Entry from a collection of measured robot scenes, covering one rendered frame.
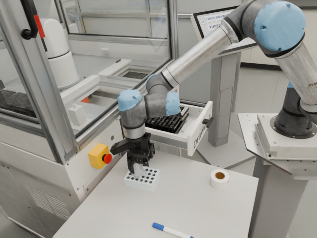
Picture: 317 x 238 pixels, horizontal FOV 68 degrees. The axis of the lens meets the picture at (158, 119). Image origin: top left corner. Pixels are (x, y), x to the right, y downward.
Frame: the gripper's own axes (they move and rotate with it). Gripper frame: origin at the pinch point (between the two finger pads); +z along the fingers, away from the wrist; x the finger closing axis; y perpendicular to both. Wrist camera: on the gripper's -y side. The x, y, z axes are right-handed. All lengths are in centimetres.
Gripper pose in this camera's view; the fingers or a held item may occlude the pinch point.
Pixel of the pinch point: (137, 173)
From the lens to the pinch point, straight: 95.4
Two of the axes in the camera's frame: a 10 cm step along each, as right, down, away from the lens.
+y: 9.5, 1.1, -3.1
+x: 3.2, -5.5, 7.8
